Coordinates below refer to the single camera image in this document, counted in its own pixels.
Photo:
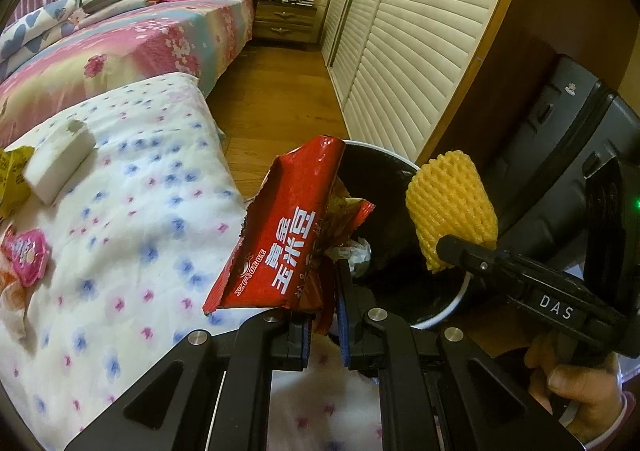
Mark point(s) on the white floral quilt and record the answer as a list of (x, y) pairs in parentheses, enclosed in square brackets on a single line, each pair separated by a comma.
[(130, 231)]

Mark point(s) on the wooden nightstand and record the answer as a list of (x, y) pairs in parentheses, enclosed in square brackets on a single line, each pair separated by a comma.
[(285, 21)]

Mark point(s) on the black bin with white rim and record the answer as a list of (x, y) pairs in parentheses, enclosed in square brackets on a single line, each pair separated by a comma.
[(380, 191)]

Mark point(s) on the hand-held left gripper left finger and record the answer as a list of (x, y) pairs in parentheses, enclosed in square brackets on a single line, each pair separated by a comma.
[(306, 343)]

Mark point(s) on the red snack bag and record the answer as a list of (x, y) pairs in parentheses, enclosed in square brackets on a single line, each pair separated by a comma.
[(285, 231)]

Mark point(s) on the white foam block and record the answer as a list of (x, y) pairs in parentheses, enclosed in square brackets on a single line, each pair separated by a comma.
[(57, 161)]

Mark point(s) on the yellow foam fruit net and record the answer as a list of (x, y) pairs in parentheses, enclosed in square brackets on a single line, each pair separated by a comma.
[(450, 201)]

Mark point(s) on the orange white wrapper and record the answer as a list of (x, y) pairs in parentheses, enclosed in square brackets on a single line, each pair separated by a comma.
[(11, 301)]

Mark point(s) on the black suitcase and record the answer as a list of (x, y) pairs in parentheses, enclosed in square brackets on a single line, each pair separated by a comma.
[(550, 141)]

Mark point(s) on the yellow snack packet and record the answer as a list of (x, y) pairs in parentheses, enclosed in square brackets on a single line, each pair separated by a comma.
[(12, 181)]

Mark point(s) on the cream slatted wardrobe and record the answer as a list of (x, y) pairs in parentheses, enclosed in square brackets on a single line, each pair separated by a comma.
[(400, 56)]

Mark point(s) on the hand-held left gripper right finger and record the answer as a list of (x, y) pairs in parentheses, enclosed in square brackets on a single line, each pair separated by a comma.
[(344, 326)]

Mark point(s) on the pink snack packet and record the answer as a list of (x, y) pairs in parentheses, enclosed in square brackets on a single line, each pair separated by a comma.
[(26, 256)]

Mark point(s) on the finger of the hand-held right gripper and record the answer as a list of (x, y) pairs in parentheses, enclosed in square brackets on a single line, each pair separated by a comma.
[(475, 261)]

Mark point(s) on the pink floral bed sheet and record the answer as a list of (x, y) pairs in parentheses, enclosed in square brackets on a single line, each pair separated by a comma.
[(140, 46)]

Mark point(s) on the heart print folded blanket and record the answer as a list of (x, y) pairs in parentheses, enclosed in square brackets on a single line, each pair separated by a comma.
[(35, 26)]

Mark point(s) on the person's right hand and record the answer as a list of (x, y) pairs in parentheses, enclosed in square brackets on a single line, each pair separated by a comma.
[(575, 386)]

